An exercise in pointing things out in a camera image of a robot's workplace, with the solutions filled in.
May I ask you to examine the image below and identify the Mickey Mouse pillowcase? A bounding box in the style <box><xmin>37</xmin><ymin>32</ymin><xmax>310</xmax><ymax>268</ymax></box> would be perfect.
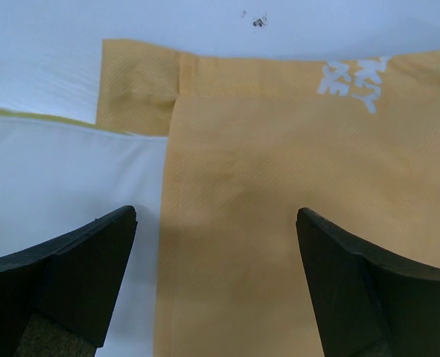
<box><xmin>97</xmin><ymin>39</ymin><xmax>440</xmax><ymax>356</ymax></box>

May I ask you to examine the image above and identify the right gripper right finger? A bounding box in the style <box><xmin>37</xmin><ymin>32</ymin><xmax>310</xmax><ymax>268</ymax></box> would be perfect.
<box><xmin>296</xmin><ymin>208</ymin><xmax>440</xmax><ymax>356</ymax></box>

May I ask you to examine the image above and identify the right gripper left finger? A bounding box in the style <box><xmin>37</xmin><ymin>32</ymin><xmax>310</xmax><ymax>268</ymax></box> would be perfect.
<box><xmin>0</xmin><ymin>206</ymin><xmax>137</xmax><ymax>356</ymax></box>

